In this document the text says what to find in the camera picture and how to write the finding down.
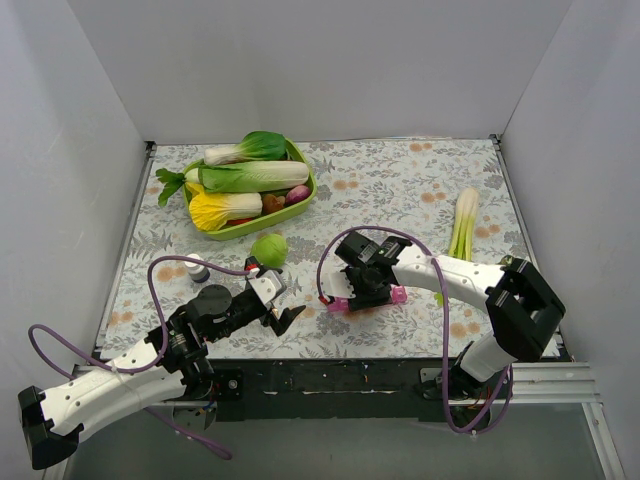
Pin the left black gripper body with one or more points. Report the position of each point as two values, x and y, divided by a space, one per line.
270 314

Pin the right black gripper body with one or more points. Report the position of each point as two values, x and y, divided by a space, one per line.
367 300

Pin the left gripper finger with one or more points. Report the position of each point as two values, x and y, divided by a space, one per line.
280 323
271 285

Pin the pink weekly pill organizer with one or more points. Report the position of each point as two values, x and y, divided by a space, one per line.
394 295

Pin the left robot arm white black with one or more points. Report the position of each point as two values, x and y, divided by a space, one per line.
170 363

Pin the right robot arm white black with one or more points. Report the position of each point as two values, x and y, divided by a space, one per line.
523 309

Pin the round green cabbage toy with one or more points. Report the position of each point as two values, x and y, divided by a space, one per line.
270 250

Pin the small white cap blue bottle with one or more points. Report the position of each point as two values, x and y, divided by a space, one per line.
197 272

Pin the red pepper toy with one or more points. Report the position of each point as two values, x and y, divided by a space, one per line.
235 222

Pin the green plastic tray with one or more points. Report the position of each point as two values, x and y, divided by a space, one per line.
289 211

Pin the brown mushroom toy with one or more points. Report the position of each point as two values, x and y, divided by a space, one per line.
272 204

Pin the purple onion toy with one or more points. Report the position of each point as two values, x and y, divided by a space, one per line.
297 195

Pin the yellow cabbage toy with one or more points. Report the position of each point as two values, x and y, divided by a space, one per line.
212 211

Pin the floral table mat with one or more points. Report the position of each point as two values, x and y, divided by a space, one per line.
410 185

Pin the long green napa cabbage toy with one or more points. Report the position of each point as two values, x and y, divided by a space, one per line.
253 177

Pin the green celery stalk toy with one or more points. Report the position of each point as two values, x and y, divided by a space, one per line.
464 223

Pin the white radish with leaves toy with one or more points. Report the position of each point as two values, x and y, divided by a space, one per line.
173 181

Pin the green round jar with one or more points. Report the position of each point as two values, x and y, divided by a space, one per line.
508 261

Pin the bok choy toy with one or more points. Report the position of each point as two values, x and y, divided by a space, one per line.
255 146

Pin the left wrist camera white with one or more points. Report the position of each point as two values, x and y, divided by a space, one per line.
253 281

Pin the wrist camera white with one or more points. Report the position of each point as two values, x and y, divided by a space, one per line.
253 281
335 286

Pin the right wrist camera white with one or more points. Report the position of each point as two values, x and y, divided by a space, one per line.
335 286

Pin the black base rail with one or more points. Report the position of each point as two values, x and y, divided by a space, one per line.
326 389

